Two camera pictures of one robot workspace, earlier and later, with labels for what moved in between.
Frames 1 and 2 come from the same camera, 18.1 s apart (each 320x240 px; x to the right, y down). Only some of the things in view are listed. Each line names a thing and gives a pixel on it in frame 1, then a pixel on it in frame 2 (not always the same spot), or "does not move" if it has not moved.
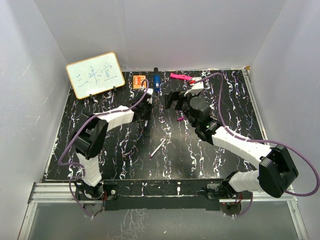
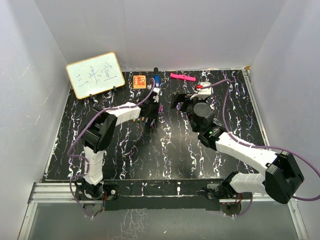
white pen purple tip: (157, 148) to (152, 123)
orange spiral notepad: (137, 81) does not move
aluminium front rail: (63, 192) does not move
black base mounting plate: (158, 194) does not move
